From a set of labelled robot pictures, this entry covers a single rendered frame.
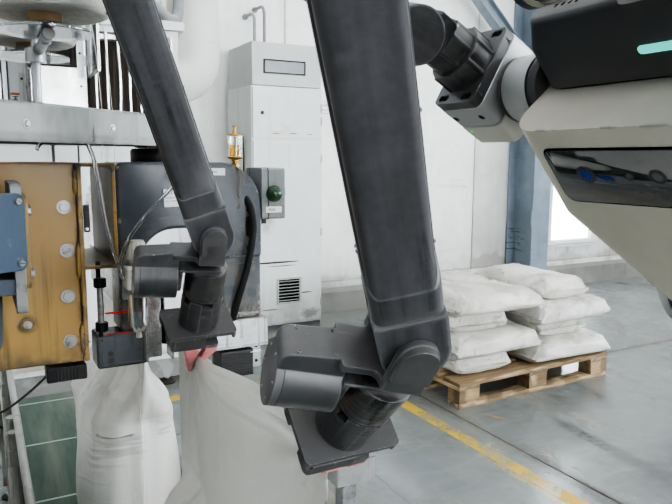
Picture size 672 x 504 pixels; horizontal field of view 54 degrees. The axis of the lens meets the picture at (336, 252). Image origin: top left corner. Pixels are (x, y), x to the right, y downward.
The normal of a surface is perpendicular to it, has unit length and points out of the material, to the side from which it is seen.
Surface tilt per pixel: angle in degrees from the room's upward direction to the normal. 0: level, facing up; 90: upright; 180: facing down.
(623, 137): 130
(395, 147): 119
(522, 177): 90
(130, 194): 90
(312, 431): 45
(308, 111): 90
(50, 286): 90
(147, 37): 104
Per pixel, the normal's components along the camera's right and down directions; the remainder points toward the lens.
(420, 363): 0.13, 0.61
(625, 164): -0.68, 0.68
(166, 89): 0.37, 0.37
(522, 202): -0.88, 0.06
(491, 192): 0.47, 0.12
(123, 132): 0.92, 0.06
